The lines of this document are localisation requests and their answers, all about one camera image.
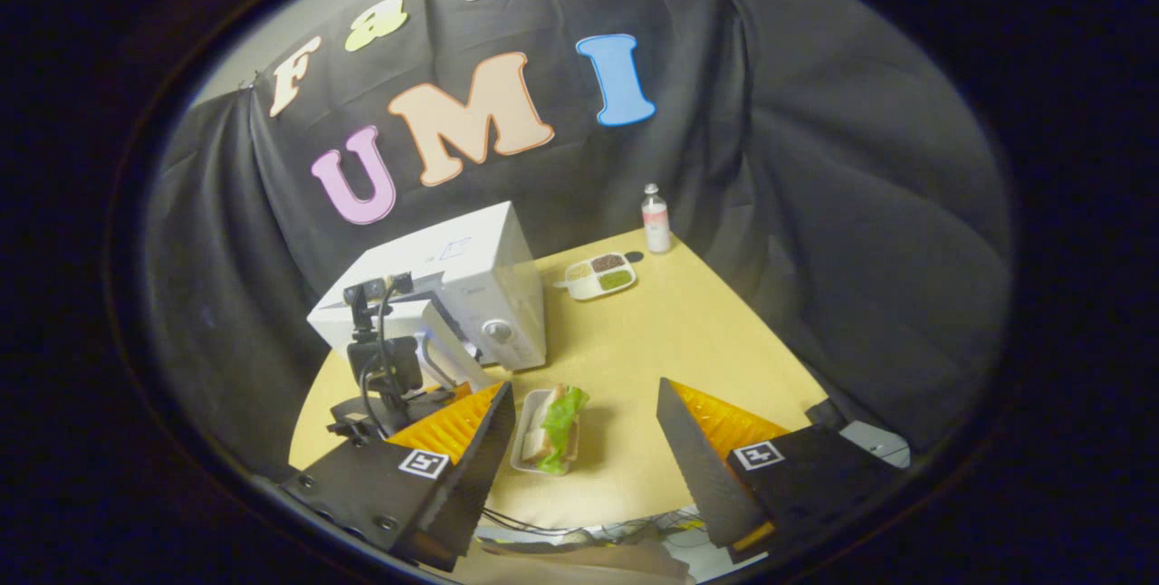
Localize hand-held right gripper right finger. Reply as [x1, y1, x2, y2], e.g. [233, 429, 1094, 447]
[656, 377, 905, 566]

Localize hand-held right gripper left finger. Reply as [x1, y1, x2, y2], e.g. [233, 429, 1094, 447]
[279, 380, 517, 573]

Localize sandwich with lettuce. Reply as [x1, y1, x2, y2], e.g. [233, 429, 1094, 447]
[521, 384, 590, 475]

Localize white microwave oven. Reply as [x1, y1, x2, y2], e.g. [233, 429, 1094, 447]
[306, 201, 548, 391]

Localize white rectangular tray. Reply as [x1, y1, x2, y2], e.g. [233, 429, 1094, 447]
[510, 388, 580, 477]

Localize grey floor box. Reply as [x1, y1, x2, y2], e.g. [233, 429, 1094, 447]
[838, 420, 912, 470]

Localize white divided dish with beans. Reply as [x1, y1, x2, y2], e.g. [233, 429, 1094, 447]
[554, 252, 637, 302]

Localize small clear bottle pink label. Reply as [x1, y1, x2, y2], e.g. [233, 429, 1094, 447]
[641, 184, 673, 254]

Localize black backdrop cloth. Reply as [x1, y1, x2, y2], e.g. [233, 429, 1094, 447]
[145, 0, 1013, 477]

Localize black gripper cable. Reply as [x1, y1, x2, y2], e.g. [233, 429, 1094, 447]
[360, 282, 404, 436]

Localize black floor cables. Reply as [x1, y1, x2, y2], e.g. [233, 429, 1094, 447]
[480, 505, 718, 551]

